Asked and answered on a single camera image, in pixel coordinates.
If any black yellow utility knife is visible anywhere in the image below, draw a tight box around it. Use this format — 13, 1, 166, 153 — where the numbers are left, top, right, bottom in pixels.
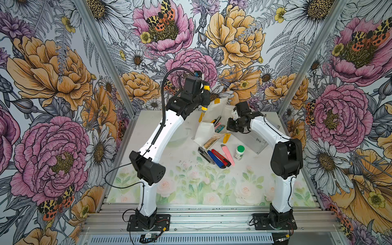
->
201, 85, 210, 113

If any small grey art knife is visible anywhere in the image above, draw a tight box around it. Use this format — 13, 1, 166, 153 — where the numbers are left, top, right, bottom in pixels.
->
214, 116, 222, 126

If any teal utility knife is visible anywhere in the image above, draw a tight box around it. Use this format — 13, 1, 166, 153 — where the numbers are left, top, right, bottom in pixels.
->
215, 125, 225, 133

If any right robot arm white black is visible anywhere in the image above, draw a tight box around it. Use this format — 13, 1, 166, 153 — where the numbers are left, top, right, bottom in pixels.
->
227, 102, 303, 230

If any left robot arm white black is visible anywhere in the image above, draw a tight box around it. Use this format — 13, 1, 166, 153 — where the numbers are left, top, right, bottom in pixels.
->
129, 76, 210, 230

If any red utility knife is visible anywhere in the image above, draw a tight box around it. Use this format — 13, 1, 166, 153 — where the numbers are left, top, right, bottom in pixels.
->
211, 149, 231, 167

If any blue utility knife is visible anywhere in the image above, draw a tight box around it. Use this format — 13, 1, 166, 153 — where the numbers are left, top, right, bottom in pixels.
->
207, 151, 226, 169

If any grey metal utility knife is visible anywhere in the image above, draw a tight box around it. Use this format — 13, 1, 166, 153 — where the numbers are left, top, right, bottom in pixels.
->
198, 147, 215, 164

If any silver aluminium case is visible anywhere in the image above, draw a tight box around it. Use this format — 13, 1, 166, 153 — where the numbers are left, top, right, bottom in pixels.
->
227, 117, 285, 154

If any white bottle green cap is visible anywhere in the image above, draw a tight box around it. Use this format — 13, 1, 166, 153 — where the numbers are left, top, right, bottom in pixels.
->
234, 145, 245, 160

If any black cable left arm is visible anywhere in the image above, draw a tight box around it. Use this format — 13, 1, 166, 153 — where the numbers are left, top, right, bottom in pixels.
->
146, 67, 197, 154

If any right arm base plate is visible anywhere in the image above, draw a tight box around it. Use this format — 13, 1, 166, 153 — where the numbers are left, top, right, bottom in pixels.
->
252, 213, 298, 231

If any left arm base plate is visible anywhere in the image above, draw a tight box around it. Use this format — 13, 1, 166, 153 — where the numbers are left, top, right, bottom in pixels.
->
127, 214, 171, 232

